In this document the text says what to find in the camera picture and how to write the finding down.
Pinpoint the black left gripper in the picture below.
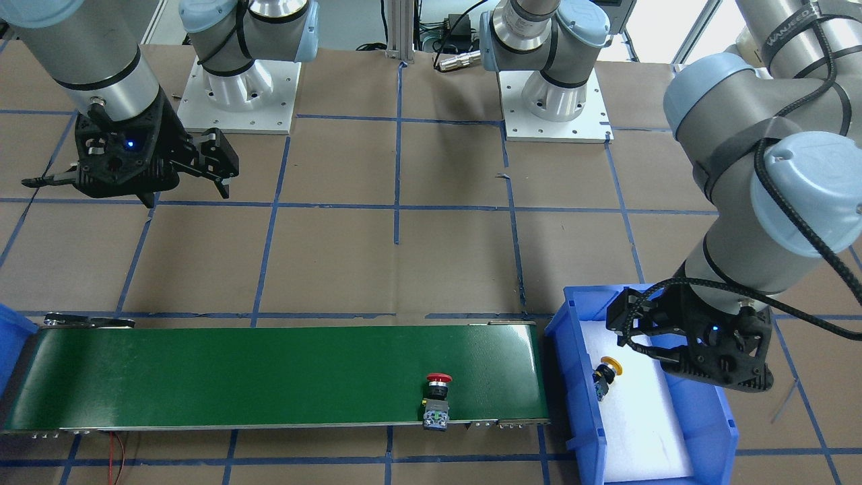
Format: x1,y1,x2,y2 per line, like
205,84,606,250
605,284,774,393

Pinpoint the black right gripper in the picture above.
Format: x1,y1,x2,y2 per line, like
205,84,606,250
22,90,240,208

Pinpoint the yellow push button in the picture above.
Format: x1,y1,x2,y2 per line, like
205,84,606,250
592,356,623,402

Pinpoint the red push button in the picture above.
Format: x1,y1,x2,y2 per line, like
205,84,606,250
422,373,453,432

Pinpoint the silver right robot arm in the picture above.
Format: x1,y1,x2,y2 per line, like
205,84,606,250
2,1,196,208

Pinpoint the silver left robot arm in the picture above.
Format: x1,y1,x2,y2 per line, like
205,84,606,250
604,1,860,392

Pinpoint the blue source bin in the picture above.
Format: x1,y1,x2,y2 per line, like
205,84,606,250
545,285,739,484

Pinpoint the white foam pad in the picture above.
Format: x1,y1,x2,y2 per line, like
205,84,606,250
581,321,693,482

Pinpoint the blue destination bin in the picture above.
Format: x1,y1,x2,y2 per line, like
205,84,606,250
1,304,39,394

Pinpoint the green conveyor belt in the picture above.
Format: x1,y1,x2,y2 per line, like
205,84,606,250
2,323,549,433

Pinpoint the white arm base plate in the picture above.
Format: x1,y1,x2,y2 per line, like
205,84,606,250
176,59,302,135
498,71,614,143

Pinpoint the aluminium frame post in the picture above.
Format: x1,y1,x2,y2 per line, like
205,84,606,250
384,0,418,65

